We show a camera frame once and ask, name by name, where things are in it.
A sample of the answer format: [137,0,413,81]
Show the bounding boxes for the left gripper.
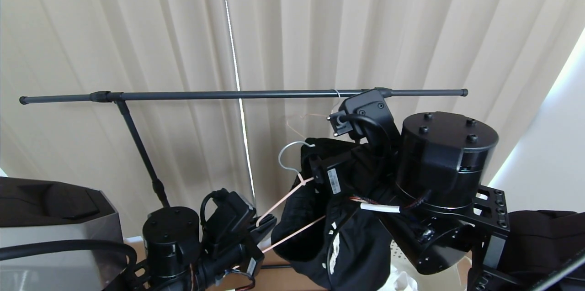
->
[197,235,266,287]

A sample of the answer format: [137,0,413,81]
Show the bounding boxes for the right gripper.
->
[309,148,381,196]

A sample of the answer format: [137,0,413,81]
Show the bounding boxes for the black shorts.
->
[271,137,405,291]

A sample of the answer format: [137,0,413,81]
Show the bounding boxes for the pink clothes hanger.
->
[255,141,327,254]
[286,89,342,141]

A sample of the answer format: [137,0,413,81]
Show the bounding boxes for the white laundry basket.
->
[388,241,472,291]

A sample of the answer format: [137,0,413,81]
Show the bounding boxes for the black clothes rack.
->
[19,87,469,209]

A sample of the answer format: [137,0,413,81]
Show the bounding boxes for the white garment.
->
[394,272,419,291]

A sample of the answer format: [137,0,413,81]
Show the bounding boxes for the beige curtain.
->
[0,0,585,239]

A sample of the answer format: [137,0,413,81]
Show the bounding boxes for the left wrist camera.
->
[201,190,257,256]

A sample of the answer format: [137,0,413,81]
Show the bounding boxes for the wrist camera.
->
[327,89,401,146]
[201,190,257,256]

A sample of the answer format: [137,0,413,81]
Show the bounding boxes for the black cable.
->
[200,189,229,225]

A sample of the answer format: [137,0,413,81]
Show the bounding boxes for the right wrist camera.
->
[327,89,401,146]

